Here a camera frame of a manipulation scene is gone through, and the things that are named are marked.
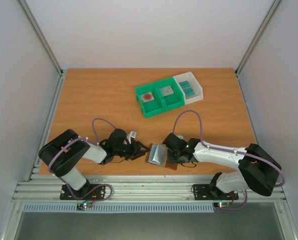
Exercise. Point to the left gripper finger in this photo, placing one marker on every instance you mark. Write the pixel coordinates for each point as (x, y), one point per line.
(140, 147)
(138, 155)

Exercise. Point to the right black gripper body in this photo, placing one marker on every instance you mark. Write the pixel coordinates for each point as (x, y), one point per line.
(172, 152)

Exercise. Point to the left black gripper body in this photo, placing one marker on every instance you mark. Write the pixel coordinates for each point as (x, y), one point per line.
(127, 152)

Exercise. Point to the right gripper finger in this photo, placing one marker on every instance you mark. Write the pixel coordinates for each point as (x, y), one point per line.
(172, 159)
(170, 146)

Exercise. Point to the brown leather card holder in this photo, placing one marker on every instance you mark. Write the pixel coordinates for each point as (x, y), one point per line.
(162, 156)

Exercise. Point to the teal credit card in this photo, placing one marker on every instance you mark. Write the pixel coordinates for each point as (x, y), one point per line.
(153, 155)

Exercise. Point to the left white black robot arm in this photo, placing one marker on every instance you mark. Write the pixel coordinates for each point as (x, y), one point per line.
(62, 154)

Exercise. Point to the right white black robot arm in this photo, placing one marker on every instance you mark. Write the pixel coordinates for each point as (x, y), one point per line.
(254, 169)

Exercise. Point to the grey card with red dot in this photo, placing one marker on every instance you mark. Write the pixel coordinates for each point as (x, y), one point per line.
(147, 97)

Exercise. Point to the teal card in white bin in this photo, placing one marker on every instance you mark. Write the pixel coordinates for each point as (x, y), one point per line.
(187, 89)

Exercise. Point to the green left bin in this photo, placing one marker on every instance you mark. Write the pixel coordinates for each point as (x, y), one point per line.
(151, 108)

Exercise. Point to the green bin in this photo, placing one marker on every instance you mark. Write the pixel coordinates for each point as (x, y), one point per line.
(172, 101)
(151, 108)

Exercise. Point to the green middle bin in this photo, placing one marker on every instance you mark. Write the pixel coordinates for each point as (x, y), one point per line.
(172, 101)

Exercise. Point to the white bin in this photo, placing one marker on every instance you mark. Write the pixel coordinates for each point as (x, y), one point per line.
(189, 76)

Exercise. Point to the right circuit board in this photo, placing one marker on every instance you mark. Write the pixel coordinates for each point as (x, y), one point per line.
(221, 205)

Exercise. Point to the circuit board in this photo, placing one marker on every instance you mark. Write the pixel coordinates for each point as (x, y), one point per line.
(85, 205)
(221, 205)

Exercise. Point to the left circuit board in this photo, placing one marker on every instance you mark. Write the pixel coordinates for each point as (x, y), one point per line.
(85, 205)

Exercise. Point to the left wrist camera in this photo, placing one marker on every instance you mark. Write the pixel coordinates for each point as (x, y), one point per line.
(131, 136)

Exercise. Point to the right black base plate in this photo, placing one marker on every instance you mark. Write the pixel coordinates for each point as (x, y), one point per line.
(203, 192)

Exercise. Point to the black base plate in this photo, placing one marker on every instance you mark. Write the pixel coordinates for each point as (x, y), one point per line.
(86, 193)
(203, 192)

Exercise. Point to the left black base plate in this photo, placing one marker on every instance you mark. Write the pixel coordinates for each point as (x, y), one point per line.
(86, 193)

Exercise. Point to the aluminium front rail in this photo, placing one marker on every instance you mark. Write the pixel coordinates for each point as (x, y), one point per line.
(128, 189)

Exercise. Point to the grey slotted cable duct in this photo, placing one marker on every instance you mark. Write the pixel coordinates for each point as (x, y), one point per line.
(118, 208)

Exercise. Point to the left aluminium frame post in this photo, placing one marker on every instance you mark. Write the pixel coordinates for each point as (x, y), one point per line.
(36, 28)

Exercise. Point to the aluminium frame post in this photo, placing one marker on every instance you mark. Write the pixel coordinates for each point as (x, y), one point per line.
(36, 28)
(258, 34)

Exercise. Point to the right aluminium frame post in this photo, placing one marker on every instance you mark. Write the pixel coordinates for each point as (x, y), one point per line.
(258, 34)

